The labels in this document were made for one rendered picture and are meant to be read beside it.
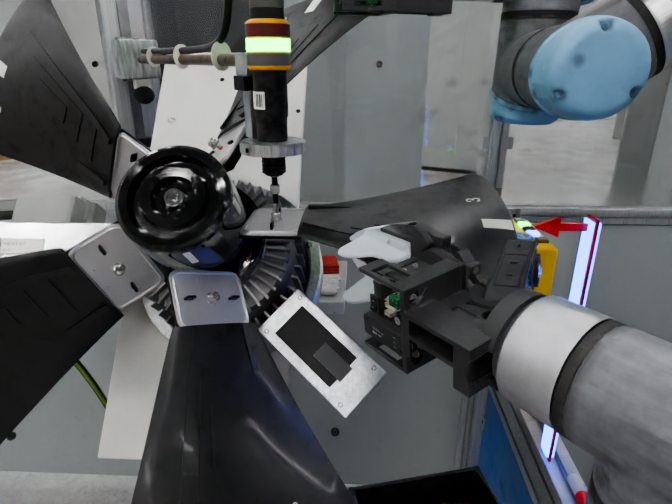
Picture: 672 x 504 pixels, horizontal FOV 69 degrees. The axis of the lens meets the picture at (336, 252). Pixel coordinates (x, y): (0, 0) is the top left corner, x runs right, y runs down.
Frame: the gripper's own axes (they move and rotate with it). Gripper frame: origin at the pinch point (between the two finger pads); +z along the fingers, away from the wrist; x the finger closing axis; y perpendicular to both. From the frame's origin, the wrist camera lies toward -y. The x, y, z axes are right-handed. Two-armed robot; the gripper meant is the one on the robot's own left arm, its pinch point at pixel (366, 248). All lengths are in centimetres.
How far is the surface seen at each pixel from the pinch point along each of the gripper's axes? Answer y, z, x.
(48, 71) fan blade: 19.7, 34.6, -18.6
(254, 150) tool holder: 6.1, 9.5, -9.8
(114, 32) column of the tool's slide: 1, 80, -24
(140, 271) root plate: 18.3, 18.2, 2.6
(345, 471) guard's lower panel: -32, 65, 111
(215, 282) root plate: 12.1, 12.0, 4.0
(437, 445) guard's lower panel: -56, 48, 101
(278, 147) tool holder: 4.1, 8.0, -9.9
